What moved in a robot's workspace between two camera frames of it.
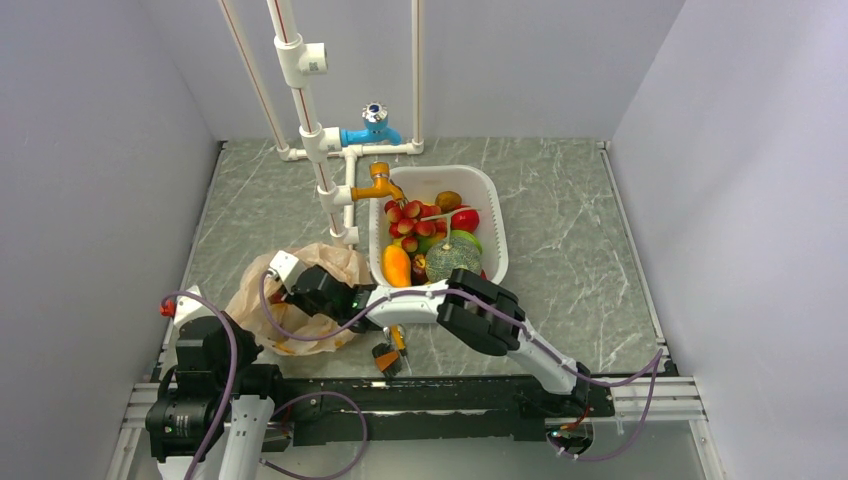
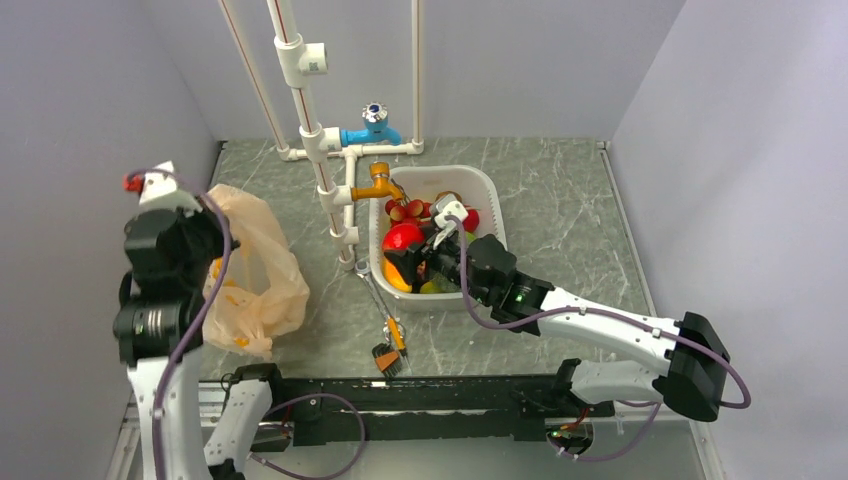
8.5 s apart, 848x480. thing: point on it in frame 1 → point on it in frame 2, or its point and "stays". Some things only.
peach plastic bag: (244, 300) → (267, 287)
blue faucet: (376, 128) stays
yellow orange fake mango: (396, 266) stays
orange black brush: (387, 360) stays
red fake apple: (466, 220) stays
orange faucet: (382, 184) stays
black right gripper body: (300, 300) → (447, 258)
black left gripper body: (247, 350) → (208, 239)
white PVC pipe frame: (296, 59) stays
